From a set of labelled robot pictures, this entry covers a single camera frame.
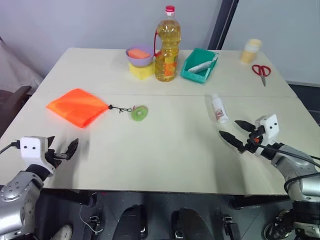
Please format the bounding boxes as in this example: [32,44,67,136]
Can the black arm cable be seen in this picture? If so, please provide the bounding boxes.
[0,140,22,155]
[259,144,320,194]

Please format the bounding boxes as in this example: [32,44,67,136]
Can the teal plastic bin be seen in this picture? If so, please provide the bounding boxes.
[179,47,220,85]

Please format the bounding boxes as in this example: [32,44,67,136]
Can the yellow cooking oil bottle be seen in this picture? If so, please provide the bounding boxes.
[153,5,182,84]

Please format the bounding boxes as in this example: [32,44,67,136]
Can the white shoe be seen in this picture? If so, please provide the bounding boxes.
[50,223,74,240]

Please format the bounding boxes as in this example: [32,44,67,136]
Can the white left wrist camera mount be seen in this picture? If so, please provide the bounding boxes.
[19,136,56,177]

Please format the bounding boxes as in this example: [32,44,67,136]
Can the thin white wire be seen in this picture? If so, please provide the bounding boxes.
[79,205,104,235]

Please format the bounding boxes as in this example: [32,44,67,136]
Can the dark chair with grey cover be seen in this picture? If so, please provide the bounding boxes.
[0,36,45,137]

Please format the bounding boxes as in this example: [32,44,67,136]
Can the purple plastic bowl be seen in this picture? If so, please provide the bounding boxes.
[125,45,155,68]

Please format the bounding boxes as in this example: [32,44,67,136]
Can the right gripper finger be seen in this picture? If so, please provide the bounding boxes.
[234,119,256,133]
[218,129,247,154]

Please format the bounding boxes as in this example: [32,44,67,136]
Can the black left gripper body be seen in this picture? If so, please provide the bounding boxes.
[43,146,70,171]

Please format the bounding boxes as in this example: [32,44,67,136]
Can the orange sponge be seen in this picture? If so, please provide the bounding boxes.
[127,48,150,60]

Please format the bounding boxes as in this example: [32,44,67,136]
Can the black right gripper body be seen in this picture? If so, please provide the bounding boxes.
[243,125,266,154]

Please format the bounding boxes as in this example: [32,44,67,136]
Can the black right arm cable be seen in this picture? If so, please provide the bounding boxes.
[259,144,320,194]

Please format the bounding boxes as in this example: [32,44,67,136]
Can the red handled scissors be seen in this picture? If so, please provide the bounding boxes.
[251,63,272,88]

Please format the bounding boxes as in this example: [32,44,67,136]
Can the dark rounded shape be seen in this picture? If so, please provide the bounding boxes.
[171,207,206,240]
[119,204,149,239]

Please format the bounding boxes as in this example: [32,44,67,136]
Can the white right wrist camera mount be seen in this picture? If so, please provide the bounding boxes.
[253,114,279,156]

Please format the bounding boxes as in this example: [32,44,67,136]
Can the dark vertical wall panel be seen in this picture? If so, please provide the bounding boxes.
[206,0,240,51]

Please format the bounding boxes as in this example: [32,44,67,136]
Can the yellow sponge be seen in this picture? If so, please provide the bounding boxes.
[128,61,155,81]

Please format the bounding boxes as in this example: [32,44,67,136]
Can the white tube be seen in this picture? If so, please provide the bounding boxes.
[187,55,218,74]

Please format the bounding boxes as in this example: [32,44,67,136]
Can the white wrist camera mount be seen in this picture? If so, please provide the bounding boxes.
[253,114,279,156]
[19,136,56,177]

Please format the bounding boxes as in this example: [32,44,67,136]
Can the orange cloth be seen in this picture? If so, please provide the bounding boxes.
[45,87,110,129]

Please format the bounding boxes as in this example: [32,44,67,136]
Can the grey black shoe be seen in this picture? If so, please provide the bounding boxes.
[263,209,296,240]

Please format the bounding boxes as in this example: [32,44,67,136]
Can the white bottle with red label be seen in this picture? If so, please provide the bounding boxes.
[210,93,230,124]

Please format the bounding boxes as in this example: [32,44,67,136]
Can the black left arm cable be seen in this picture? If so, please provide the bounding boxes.
[0,140,22,155]

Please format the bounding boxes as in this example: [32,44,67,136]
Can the green kiwi slice charm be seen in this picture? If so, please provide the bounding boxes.
[129,104,149,123]

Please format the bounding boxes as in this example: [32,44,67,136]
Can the cream plastic cup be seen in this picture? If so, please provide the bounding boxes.
[239,38,264,66]

